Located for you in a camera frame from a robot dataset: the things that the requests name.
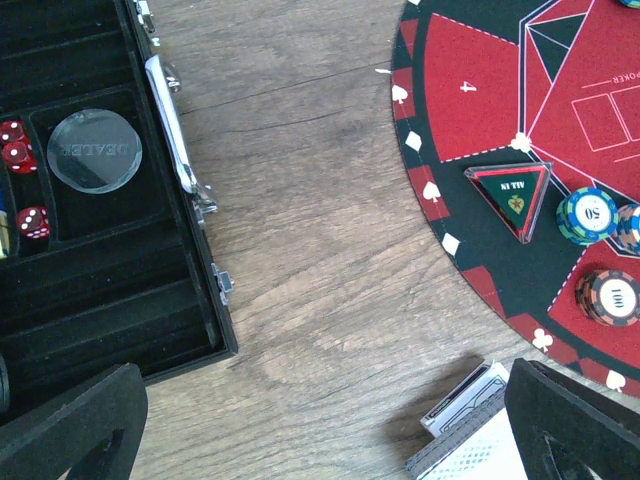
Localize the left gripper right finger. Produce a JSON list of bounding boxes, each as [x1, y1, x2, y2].
[[504, 358, 639, 479]]

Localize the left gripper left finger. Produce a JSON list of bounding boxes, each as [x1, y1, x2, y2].
[[1, 363, 148, 479]]

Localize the blue backed card deck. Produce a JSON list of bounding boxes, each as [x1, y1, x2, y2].
[[405, 389, 527, 480]]

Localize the orange black chip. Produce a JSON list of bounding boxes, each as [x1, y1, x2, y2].
[[575, 270, 639, 327]]

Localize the green blue chip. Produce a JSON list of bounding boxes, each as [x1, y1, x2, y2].
[[556, 187, 619, 245]]

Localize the blue orange chip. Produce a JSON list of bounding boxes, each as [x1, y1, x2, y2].
[[615, 203, 640, 256]]

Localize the black triangular dealer button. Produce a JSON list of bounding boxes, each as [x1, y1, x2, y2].
[[464, 162, 552, 244]]

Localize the white playing card box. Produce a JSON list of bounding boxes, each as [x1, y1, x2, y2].
[[420, 361, 509, 438]]

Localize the black poker case tray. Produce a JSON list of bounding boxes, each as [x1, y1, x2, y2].
[[1, 1, 238, 423]]

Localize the red dice in case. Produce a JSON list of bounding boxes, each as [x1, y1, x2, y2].
[[1, 120, 50, 240]]

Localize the clear round dealer button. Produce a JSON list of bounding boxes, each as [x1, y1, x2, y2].
[[46, 109, 143, 194]]

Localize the round red black poker mat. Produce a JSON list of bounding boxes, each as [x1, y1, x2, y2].
[[391, 1, 639, 396]]

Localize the chrome case handle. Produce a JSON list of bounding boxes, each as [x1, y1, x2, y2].
[[144, 54, 217, 213]]

